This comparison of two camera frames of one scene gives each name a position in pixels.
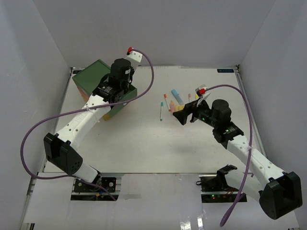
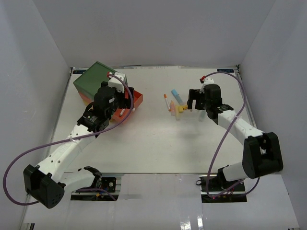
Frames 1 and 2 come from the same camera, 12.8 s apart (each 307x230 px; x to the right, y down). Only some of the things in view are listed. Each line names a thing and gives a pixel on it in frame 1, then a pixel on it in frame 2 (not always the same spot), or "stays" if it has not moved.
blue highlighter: [177, 97] stays
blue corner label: [225, 71] stays
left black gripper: [132, 73] -> [125, 103]
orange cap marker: [165, 96] stays
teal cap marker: [161, 105] -> [122, 112]
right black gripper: [182, 115] -> [193, 94]
